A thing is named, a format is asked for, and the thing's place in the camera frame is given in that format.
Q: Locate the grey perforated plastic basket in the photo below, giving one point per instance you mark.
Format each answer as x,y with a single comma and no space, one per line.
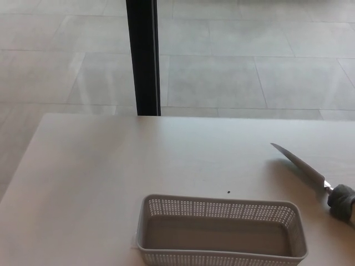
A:
216,238

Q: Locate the black vertical frame post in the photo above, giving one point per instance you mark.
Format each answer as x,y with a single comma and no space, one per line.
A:
142,55

